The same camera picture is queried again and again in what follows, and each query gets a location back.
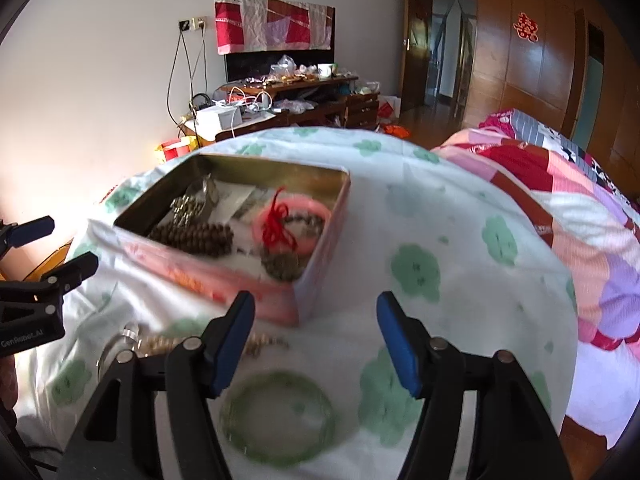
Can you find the red yellow carton box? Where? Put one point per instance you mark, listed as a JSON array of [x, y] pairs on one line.
[[176, 148]]

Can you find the green jade bangle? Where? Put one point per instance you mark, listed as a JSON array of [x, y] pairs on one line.
[[279, 418]]

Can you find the silver metal bangle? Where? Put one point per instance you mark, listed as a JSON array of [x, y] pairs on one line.
[[124, 340]]

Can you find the wall power socket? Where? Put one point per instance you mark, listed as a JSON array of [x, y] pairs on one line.
[[196, 23]]

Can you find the pink red patchwork quilt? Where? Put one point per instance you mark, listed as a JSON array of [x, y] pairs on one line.
[[591, 227]]

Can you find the black television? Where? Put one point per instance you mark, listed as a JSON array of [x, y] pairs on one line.
[[245, 65]]

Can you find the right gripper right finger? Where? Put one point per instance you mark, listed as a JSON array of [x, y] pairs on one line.
[[513, 436]]

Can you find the orange item on floor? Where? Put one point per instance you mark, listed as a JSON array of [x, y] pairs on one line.
[[396, 130]]

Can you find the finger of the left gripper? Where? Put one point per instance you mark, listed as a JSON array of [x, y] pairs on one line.
[[18, 235], [73, 273]]

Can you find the white box device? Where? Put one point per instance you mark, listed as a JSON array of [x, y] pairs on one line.
[[211, 121]]

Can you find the printed paper leaflet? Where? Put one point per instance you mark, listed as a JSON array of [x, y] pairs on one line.
[[235, 200]]

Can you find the brown wooden door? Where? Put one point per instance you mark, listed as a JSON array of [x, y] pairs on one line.
[[417, 53]]

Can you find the brown wooden wardrobe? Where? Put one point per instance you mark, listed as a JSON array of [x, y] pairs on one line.
[[509, 72]]

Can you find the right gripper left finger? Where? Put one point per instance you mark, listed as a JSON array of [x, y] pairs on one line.
[[116, 437]]

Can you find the white green cloud bedsheet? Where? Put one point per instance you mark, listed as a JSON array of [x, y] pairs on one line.
[[458, 253]]

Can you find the dark bead bracelet red tassel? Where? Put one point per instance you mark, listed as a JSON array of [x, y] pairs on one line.
[[287, 231]]

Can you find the red double happiness sticker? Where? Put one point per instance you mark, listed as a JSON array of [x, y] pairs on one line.
[[526, 28]]

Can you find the pink metal tin box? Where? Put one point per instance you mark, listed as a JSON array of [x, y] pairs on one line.
[[166, 230]]

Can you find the wooden TV cabinet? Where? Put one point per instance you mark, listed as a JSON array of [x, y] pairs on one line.
[[337, 101]]

